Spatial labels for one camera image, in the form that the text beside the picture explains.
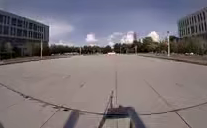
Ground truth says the row of trees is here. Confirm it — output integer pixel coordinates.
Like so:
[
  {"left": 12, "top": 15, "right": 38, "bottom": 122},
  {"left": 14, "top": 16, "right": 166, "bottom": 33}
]
[
  {"left": 0, "top": 38, "right": 114, "bottom": 62},
  {"left": 112, "top": 34, "right": 207, "bottom": 57}
]

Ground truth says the robot's own part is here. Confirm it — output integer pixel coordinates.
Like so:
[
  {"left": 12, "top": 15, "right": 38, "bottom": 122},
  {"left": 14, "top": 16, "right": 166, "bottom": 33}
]
[{"left": 125, "top": 106, "right": 147, "bottom": 128}]

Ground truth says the pale lamp pole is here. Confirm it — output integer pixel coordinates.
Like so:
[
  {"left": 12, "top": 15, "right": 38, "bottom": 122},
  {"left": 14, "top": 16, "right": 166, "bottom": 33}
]
[
  {"left": 166, "top": 30, "right": 171, "bottom": 57},
  {"left": 39, "top": 35, "right": 44, "bottom": 60}
]

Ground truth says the dark verge strip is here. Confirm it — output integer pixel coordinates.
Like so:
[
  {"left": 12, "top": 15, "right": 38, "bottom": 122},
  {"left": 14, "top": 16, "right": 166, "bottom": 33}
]
[
  {"left": 0, "top": 54, "right": 74, "bottom": 68},
  {"left": 138, "top": 53, "right": 207, "bottom": 68}
]

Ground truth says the grey glass-fronted building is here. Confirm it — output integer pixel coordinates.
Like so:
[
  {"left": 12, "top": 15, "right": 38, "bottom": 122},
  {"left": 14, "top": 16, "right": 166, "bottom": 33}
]
[{"left": 0, "top": 7, "right": 51, "bottom": 58}]

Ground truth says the grey office building with window rows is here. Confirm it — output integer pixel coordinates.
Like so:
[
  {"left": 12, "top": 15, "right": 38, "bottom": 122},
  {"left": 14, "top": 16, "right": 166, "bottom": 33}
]
[{"left": 177, "top": 5, "right": 207, "bottom": 40}]

